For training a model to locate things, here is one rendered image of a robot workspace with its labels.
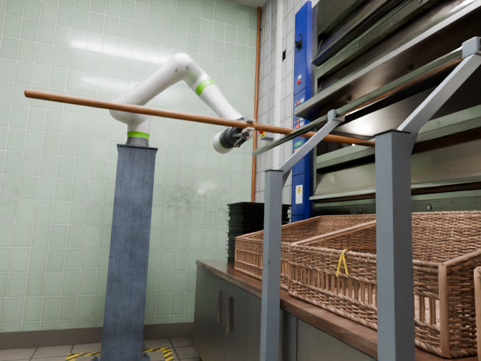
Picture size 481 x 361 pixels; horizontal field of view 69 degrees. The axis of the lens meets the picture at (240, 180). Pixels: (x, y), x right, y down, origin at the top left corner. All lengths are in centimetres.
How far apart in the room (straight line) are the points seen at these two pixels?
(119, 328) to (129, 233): 48
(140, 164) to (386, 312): 160
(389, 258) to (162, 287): 213
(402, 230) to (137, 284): 159
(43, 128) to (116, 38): 82
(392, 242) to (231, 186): 216
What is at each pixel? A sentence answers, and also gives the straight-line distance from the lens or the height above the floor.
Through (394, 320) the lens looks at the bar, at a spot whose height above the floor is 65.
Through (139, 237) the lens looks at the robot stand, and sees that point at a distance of 198.
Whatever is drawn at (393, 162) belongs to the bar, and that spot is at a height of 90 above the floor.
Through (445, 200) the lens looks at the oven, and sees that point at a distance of 134.
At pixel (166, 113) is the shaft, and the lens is 137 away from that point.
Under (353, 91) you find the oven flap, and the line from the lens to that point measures 164.
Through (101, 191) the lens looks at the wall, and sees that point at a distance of 256.
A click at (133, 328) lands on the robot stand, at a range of 205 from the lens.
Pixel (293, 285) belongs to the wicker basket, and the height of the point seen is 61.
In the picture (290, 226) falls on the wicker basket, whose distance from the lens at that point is 179.
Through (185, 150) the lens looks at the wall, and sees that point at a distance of 265.
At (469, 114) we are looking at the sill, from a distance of 133.
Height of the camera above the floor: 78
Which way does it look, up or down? 7 degrees up
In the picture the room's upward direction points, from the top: 2 degrees clockwise
